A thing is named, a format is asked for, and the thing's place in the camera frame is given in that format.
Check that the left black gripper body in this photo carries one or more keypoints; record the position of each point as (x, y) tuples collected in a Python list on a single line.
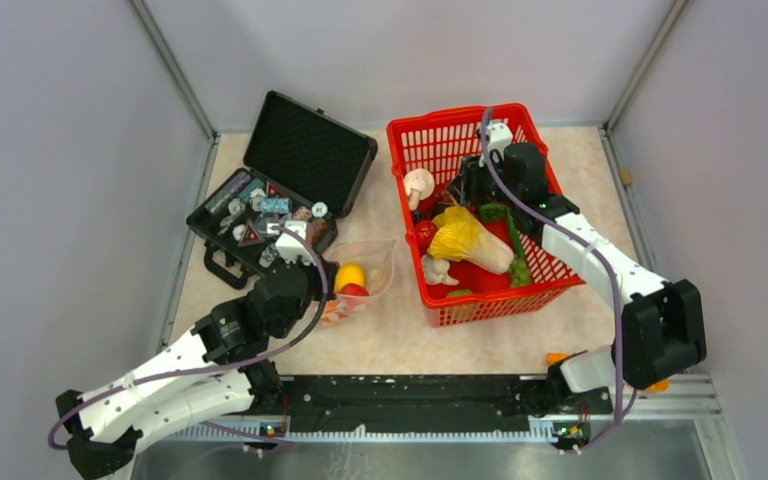
[(313, 294)]

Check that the red plastic basket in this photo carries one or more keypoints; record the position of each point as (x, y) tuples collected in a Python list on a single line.
[(438, 142)]

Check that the napa cabbage toy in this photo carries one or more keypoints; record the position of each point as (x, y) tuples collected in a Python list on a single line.
[(460, 236)]

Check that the green lime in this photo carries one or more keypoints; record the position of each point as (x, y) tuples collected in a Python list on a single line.
[(459, 293)]

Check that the green grape bunch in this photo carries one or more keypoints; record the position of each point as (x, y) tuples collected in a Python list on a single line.
[(520, 273)]

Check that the clear zip top bag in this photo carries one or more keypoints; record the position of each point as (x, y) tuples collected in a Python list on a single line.
[(366, 272)]

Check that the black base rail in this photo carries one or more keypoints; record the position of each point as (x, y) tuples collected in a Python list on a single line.
[(416, 406)]

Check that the red tomato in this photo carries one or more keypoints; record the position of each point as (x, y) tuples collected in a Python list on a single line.
[(424, 233), (354, 290)]

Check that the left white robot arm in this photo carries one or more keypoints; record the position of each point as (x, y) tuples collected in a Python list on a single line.
[(222, 365)]

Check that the green bell pepper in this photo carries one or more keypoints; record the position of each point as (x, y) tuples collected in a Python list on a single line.
[(492, 212)]

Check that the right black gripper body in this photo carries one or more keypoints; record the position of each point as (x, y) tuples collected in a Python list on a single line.
[(478, 185)]

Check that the black poker chip case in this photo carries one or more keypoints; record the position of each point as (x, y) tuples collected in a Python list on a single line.
[(299, 164)]

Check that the yellow lemon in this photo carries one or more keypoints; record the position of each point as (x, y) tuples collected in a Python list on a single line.
[(349, 273)]

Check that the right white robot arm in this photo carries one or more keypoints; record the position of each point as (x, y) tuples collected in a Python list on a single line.
[(659, 324)]

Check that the orange fruit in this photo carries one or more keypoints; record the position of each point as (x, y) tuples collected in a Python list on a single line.
[(342, 308)]

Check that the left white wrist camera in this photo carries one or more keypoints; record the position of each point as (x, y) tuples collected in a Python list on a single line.
[(290, 249)]

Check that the orange handled tool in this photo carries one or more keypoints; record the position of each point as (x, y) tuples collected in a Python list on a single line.
[(554, 358)]

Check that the white mushroom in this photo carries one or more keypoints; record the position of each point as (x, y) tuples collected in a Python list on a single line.
[(419, 184), (436, 271)]

